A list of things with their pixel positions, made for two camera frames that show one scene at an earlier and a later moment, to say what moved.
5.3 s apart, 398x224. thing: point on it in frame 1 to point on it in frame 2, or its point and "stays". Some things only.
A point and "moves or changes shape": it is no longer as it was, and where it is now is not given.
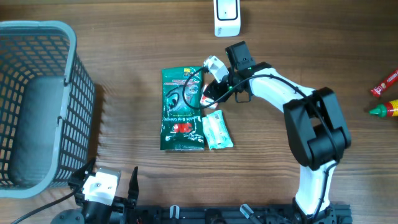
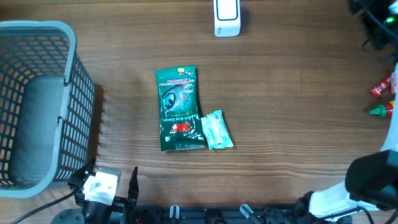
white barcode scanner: x=227 y=18 stays
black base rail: x=336 y=213 stays
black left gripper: x=120 y=203 stays
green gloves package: x=182 y=109 moves or changes shape
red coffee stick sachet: x=377 y=91 stays
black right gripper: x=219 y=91 to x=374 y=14
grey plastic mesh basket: x=47 y=105 stays
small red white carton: x=205 y=100 to x=393 y=84
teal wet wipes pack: x=216 y=130 stays
